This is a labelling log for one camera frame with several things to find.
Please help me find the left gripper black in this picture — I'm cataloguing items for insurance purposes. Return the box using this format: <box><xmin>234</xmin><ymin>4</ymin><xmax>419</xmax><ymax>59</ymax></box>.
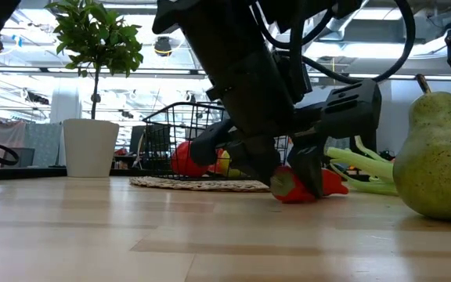
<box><xmin>189</xmin><ymin>84</ymin><xmax>325</xmax><ymax>199</ymax></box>

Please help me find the yellow-green apple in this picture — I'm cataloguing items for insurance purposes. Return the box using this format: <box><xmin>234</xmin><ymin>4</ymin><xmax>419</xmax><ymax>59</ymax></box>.
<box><xmin>218</xmin><ymin>150</ymin><xmax>244</xmax><ymax>178</ymax></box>

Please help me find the small red pepper green stem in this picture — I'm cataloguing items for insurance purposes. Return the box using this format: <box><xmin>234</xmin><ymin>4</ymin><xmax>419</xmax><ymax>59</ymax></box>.
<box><xmin>269</xmin><ymin>164</ymin><xmax>350</xmax><ymax>204</ymax></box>

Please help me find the red apple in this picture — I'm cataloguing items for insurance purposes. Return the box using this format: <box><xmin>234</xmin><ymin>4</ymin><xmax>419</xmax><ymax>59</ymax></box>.
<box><xmin>170</xmin><ymin>140</ymin><xmax>211</xmax><ymax>178</ymax></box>

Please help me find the green speckled pear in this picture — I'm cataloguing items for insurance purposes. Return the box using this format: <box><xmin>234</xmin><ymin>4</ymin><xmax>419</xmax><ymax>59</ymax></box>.
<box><xmin>391</xmin><ymin>73</ymin><xmax>451</xmax><ymax>223</ymax></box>

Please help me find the round woven placemat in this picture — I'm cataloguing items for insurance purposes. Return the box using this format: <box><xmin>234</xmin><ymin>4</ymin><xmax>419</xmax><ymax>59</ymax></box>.
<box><xmin>129</xmin><ymin>175</ymin><xmax>272</xmax><ymax>193</ymax></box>

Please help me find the long ceiling light strip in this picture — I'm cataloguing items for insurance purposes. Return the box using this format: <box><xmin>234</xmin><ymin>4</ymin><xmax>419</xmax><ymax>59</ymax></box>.
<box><xmin>0</xmin><ymin>65</ymin><xmax>451</xmax><ymax>82</ymax></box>

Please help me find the green plant in white pot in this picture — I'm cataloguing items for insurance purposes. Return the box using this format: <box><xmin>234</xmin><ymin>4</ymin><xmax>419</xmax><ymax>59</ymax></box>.
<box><xmin>45</xmin><ymin>0</ymin><xmax>144</xmax><ymax>179</ymax></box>

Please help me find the teal patterned cloth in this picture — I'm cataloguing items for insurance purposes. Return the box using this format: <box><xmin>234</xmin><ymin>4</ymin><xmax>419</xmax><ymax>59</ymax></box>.
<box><xmin>24</xmin><ymin>122</ymin><xmax>64</xmax><ymax>168</ymax></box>

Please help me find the pink cloth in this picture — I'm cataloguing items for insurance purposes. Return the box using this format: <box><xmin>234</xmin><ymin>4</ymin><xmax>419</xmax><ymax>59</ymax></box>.
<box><xmin>0</xmin><ymin>120</ymin><xmax>27</xmax><ymax>168</ymax></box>

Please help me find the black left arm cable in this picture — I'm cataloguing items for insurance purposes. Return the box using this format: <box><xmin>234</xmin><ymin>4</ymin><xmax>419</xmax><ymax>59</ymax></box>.
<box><xmin>251</xmin><ymin>0</ymin><xmax>417</xmax><ymax>85</ymax></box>

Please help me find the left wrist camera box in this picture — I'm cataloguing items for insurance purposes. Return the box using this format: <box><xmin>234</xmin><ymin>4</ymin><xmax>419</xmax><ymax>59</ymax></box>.
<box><xmin>318</xmin><ymin>79</ymin><xmax>383</xmax><ymax>139</ymax></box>

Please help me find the black wire basket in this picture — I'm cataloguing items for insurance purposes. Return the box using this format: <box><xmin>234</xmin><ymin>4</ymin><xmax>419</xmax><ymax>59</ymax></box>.
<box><xmin>141</xmin><ymin>101</ymin><xmax>289</xmax><ymax>181</ymax></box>

